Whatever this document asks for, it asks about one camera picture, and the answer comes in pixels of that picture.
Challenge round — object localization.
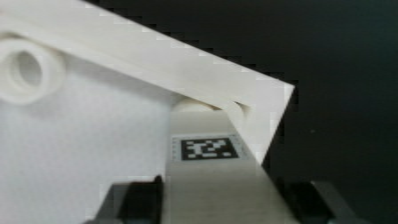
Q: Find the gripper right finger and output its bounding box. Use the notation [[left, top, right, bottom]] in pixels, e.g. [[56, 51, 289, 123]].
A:
[[276, 179, 363, 224]]

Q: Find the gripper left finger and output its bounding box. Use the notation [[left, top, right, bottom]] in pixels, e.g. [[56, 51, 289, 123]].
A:
[[84, 176, 164, 224]]

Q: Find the white desk leg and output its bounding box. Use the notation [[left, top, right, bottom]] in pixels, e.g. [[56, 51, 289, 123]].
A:
[[163, 99, 301, 224]]

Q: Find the white desk tabletop tray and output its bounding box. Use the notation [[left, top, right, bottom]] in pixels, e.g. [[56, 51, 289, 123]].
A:
[[0, 0, 294, 224]]

